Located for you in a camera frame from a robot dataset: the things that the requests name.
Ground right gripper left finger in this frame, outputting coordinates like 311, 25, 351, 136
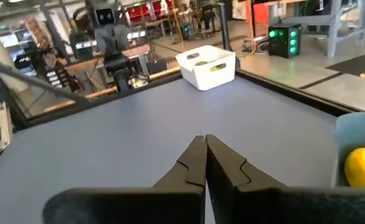
42, 135, 207, 224

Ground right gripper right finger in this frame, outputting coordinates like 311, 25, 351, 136
206, 134, 365, 224

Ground wooden workbench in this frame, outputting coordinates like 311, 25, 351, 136
65, 43, 152, 75

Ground red storage bins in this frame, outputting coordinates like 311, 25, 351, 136
126, 0, 176, 22

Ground white plastic basket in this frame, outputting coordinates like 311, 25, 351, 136
175, 45, 237, 91

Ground teal plastic basket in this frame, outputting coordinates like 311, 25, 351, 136
331, 111, 365, 189

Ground black floor mat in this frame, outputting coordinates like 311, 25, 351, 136
325, 49, 365, 78

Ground computer tower green lights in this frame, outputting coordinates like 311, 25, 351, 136
268, 24, 302, 59

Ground grey metal table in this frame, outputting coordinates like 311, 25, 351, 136
280, 0, 365, 58

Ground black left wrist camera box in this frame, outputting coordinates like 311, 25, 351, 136
95, 8, 116, 26

